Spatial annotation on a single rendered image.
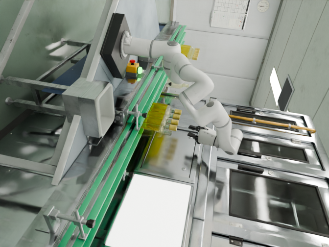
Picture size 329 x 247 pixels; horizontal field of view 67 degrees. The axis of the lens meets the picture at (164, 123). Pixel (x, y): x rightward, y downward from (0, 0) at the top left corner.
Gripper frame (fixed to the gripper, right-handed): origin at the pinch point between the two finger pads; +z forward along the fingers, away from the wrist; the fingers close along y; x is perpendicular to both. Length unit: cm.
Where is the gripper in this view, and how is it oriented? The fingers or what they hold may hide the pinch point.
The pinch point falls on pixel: (191, 131)
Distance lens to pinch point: 148.3
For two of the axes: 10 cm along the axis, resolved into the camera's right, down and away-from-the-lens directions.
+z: -8.9, -3.2, 3.4
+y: 0.6, -8.0, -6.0
